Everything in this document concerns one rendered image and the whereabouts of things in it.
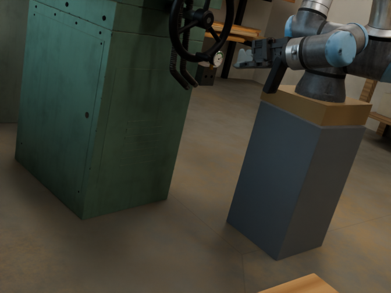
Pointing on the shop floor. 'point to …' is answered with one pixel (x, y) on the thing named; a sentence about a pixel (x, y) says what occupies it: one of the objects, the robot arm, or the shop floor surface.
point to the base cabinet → (99, 112)
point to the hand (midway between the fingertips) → (236, 67)
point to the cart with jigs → (303, 286)
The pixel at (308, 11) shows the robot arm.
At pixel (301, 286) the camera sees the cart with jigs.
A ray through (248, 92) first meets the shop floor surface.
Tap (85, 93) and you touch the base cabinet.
